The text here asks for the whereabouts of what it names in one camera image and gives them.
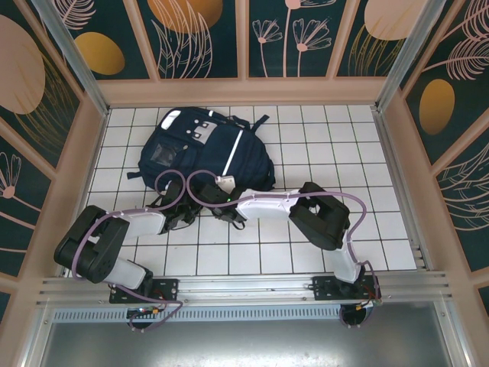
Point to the navy blue school backpack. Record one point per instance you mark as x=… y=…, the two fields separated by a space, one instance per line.
x=229 y=153

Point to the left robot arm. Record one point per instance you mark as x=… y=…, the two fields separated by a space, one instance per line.
x=91 y=244

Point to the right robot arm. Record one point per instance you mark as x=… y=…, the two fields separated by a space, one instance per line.
x=321 y=218

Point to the left small circuit board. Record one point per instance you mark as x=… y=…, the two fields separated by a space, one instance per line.
x=145 y=310

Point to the small circuit board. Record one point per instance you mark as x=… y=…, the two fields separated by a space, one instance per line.
x=368 y=304
x=145 y=310

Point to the grey metal sheet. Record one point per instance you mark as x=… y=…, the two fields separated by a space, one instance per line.
x=244 y=344

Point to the right small circuit board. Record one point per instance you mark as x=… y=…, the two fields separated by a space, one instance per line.
x=368 y=304

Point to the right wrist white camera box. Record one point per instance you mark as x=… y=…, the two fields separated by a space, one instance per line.
x=226 y=183

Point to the long aluminium base rail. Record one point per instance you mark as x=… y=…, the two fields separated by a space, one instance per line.
x=244 y=284

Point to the right aluminium side rail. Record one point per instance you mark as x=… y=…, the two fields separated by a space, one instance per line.
x=385 y=137

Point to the left aluminium corner post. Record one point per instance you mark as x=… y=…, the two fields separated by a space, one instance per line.
x=69 y=53

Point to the aluminium corner post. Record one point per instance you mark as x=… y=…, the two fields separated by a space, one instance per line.
x=69 y=53
x=414 y=53

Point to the right aluminium corner post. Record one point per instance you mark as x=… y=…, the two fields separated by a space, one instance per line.
x=414 y=53

